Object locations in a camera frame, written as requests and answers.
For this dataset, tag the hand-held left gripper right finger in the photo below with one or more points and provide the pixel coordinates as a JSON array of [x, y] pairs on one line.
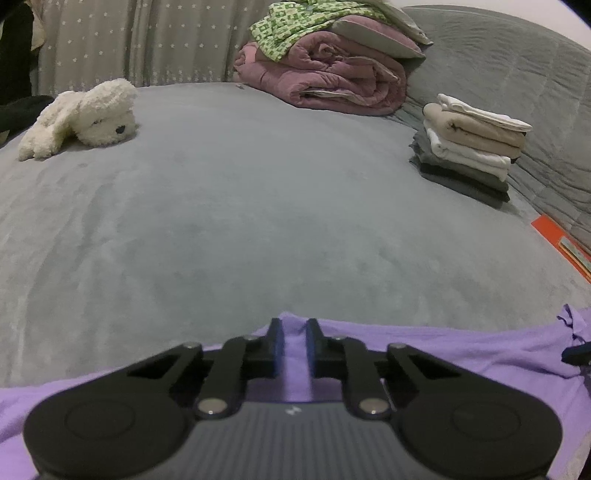
[[311, 344]]

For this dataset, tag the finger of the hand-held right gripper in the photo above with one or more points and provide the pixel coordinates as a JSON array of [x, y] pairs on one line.
[[579, 354]]

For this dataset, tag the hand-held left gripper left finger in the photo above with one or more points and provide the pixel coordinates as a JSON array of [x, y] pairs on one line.
[[277, 344]]

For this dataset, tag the lilac purple pants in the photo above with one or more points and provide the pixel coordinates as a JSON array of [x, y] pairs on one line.
[[461, 350]]

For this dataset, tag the orange flat box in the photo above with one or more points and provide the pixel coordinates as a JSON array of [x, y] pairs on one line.
[[563, 244]]

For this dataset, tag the dark grey folded garment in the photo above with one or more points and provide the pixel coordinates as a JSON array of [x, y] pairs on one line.
[[466, 189]]

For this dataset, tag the thick white folded garment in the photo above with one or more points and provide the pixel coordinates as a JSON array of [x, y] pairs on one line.
[[466, 157]]

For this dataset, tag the beige folded garment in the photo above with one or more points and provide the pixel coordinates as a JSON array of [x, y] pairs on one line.
[[471, 131]]

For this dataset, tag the thin white folded garment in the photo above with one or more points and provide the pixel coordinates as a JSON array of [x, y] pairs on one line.
[[485, 115]]

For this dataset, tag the pink folded quilt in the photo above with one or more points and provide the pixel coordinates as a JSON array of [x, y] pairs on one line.
[[332, 74]]

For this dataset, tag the white plush dog toy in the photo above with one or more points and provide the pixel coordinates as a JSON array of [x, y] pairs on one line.
[[92, 115]]

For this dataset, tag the grey quilted headboard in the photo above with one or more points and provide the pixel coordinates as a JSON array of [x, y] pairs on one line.
[[508, 60]]

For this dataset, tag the pink pillow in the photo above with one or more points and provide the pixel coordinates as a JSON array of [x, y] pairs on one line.
[[378, 37]]

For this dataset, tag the green patterned cloth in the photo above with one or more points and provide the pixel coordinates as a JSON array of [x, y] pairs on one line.
[[295, 23]]

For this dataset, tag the grey star-patterned curtain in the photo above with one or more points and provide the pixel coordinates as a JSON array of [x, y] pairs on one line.
[[138, 41]]

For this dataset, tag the light grey pillow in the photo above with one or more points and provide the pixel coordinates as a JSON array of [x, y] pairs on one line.
[[406, 21]]

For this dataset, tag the black crumpled garment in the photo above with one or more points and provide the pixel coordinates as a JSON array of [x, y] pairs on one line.
[[23, 113]]

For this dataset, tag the beige hanging garment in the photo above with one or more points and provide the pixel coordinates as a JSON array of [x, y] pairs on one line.
[[38, 27]]

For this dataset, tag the black hanging garment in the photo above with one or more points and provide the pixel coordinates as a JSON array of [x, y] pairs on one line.
[[14, 46]]

